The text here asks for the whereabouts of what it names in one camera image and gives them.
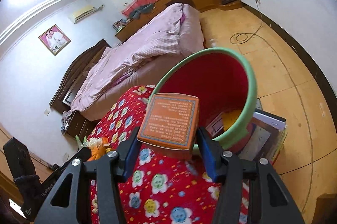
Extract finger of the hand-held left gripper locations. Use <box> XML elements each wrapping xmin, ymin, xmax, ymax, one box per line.
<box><xmin>56</xmin><ymin>148</ymin><xmax>91</xmax><ymax>170</ymax></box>

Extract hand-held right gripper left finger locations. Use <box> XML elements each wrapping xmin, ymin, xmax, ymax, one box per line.
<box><xmin>33</xmin><ymin>132</ymin><xmax>141</xmax><ymax>224</ymax></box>

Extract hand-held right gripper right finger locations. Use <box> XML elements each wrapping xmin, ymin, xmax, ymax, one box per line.
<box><xmin>197</xmin><ymin>126</ymin><xmax>301</xmax><ymax>224</ymax></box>

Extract green snack pack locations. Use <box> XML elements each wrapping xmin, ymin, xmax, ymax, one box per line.
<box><xmin>75</xmin><ymin>135</ymin><xmax>88</xmax><ymax>148</ymax></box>

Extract orange plastic bag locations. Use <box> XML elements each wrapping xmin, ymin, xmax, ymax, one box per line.
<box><xmin>87</xmin><ymin>138</ymin><xmax>111</xmax><ymax>162</ymax></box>

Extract orange cardboard box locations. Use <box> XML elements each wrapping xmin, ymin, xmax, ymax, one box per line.
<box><xmin>137</xmin><ymin>93</ymin><xmax>200</xmax><ymax>160</ymax></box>

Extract red bin with green rim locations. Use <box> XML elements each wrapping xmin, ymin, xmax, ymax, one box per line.
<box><xmin>149</xmin><ymin>47</ymin><xmax>257</xmax><ymax>152</ymax></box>

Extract dark wooden nightstand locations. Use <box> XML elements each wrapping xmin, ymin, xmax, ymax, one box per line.
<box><xmin>64</xmin><ymin>111</ymin><xmax>102</xmax><ymax>139</ymax></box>

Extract pink cloth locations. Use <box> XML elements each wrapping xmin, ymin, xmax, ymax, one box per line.
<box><xmin>61</xmin><ymin>109</ymin><xmax>77</xmax><ymax>132</ymax></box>

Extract red smiley flower blanket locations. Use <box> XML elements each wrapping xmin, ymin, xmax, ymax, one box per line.
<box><xmin>86</xmin><ymin>85</ymin><xmax>249</xmax><ymax>224</ymax></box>

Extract grey cover book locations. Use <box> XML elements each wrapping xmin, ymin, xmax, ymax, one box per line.
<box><xmin>253</xmin><ymin>109</ymin><xmax>287</xmax><ymax>132</ymax></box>

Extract wooden bed with headboard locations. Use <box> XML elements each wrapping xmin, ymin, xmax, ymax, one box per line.
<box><xmin>49</xmin><ymin>3</ymin><xmax>206</xmax><ymax>122</ymax></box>

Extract pink duvet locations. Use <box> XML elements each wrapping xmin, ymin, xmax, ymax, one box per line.
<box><xmin>71</xmin><ymin>3</ymin><xmax>204</xmax><ymax>112</ymax></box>

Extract framed wedding photo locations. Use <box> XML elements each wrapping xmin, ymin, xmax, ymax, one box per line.
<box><xmin>38</xmin><ymin>24</ymin><xmax>71</xmax><ymax>56</ymax></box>

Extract small picture frames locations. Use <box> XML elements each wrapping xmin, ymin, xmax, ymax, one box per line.
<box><xmin>113</xmin><ymin>19</ymin><xmax>131</xmax><ymax>32</ymax></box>

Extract grey clothes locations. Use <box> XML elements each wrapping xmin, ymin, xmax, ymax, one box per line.
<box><xmin>130</xmin><ymin>3</ymin><xmax>155</xmax><ymax>19</ymax></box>

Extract long floor cable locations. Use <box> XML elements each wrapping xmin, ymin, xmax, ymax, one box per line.
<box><xmin>229</xmin><ymin>1</ymin><xmax>315</xmax><ymax>177</ymax></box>

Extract wall air conditioner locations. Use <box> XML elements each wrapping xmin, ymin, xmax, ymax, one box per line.
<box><xmin>68</xmin><ymin>5</ymin><xmax>104</xmax><ymax>24</ymax></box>

